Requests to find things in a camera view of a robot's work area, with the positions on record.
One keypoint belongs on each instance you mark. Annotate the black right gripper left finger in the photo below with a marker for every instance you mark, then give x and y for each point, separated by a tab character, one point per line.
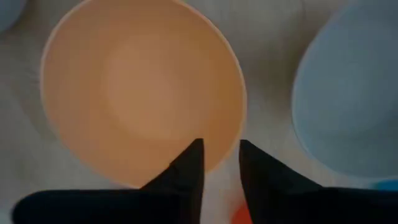
174	199

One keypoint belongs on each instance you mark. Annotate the orange plastic bowl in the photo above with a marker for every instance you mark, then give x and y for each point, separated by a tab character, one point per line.
140	90

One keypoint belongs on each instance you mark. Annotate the red-orange object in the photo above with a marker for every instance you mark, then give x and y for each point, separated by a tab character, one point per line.
241	215

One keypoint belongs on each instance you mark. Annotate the bright blue object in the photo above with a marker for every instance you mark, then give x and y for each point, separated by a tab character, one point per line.
385	184

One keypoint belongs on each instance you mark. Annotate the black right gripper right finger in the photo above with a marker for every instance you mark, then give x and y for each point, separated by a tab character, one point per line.
280	193

